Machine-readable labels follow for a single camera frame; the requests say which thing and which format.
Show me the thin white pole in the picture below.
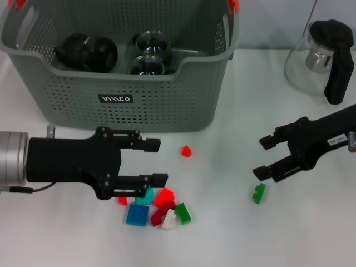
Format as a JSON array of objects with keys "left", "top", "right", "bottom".
[{"left": 305, "top": 0, "right": 319, "bottom": 31}]

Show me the orange-red sloped brick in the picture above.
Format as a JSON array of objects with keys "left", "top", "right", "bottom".
[{"left": 154, "top": 187, "right": 175, "bottom": 208}]

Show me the grey perforated storage bin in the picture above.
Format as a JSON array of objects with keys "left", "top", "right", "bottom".
[{"left": 0, "top": 0, "right": 240, "bottom": 134}]

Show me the dark red curved brick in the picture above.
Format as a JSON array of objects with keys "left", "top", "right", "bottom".
[{"left": 150, "top": 200, "right": 176, "bottom": 228}]

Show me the bright green brick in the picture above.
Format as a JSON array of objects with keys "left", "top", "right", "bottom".
[{"left": 251, "top": 182, "right": 267, "bottom": 205}]

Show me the black clay teapot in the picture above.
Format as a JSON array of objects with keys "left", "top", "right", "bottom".
[{"left": 53, "top": 33, "right": 92, "bottom": 71}]

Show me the dark green brick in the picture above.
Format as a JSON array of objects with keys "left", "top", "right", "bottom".
[{"left": 175, "top": 202, "right": 192, "bottom": 225}]

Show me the glass pitcher black handle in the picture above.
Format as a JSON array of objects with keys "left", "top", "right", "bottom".
[{"left": 284, "top": 18, "right": 356, "bottom": 106}]

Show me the blue flat square plate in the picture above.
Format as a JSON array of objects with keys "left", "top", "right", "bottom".
[{"left": 125, "top": 204, "right": 150, "bottom": 226}]

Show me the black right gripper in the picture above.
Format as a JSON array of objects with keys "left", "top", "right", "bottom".
[{"left": 252, "top": 104, "right": 356, "bottom": 184}]

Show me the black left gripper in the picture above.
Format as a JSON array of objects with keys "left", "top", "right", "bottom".
[{"left": 27, "top": 126, "right": 169, "bottom": 201}]

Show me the white stepped brick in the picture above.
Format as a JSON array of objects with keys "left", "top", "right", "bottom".
[{"left": 161, "top": 209, "right": 179, "bottom": 231}]

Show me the teal square brick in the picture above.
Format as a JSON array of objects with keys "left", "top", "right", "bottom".
[{"left": 135, "top": 186, "right": 156, "bottom": 206}]

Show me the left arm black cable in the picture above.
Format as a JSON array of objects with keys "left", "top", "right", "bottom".
[{"left": 0, "top": 182, "right": 55, "bottom": 195}]

